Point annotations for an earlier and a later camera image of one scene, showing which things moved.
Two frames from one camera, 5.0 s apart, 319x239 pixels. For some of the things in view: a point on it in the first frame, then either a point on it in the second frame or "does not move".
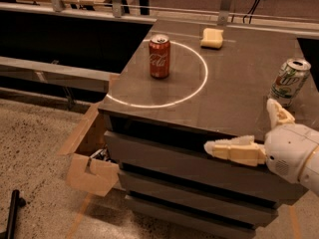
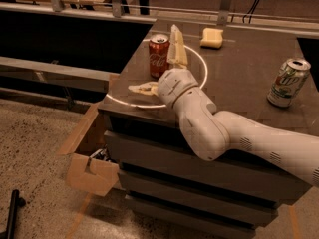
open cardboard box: x=84 y=171 does not move
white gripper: x=288 y=149 -> x=174 y=85
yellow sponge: x=212 y=38 does not move
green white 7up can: x=289 y=82 does not move
